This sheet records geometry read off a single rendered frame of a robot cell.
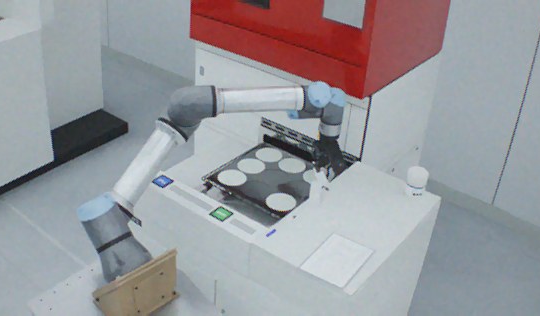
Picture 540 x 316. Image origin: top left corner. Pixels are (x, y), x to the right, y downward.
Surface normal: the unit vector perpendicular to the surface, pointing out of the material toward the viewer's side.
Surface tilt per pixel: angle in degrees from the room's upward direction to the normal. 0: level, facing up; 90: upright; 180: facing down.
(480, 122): 90
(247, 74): 90
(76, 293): 0
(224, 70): 90
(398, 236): 0
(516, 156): 90
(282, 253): 0
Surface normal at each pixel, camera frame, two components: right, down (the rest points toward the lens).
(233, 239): -0.60, 0.37
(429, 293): 0.07, -0.85
